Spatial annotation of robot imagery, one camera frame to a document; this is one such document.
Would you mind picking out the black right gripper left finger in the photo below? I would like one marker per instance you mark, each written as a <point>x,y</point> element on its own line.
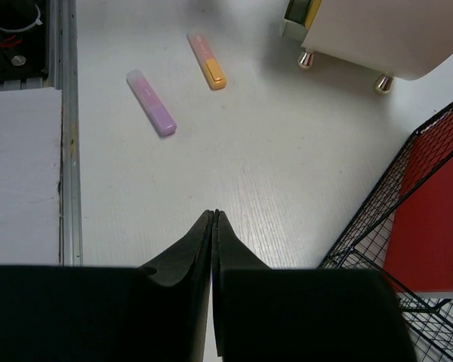
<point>154,312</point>

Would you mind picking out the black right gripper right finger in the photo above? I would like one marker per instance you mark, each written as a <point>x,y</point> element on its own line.
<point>270,314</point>

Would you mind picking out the red file folder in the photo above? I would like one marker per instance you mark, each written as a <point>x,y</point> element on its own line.
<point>420,249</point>

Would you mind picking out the purple tube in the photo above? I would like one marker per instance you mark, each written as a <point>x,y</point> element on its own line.
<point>155,110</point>

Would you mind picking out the orange capped pink tube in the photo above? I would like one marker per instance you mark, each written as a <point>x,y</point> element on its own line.
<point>207,61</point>

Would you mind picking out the pale green bottom tray drawer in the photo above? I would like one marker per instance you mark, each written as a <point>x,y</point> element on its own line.
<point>293,21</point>

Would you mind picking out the cream semicircular drawer box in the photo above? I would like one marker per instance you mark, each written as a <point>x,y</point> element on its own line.
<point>398,39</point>

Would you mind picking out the yellow bottom drawer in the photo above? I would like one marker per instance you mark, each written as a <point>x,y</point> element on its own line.
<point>313,8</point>

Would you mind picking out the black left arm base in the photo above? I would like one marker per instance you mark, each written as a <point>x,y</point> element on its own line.
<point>23,40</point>

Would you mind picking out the black wire mesh organizer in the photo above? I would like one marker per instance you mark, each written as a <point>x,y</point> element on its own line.
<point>363,244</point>

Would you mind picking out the aluminium front rail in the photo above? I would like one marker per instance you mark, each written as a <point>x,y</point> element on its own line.
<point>64,77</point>

